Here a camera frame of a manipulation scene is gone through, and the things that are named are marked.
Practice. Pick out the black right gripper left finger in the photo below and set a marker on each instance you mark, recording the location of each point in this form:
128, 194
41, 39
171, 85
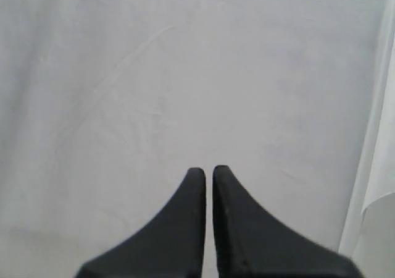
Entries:
170, 245

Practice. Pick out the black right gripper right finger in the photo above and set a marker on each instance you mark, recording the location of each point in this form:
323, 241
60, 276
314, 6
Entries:
250, 242

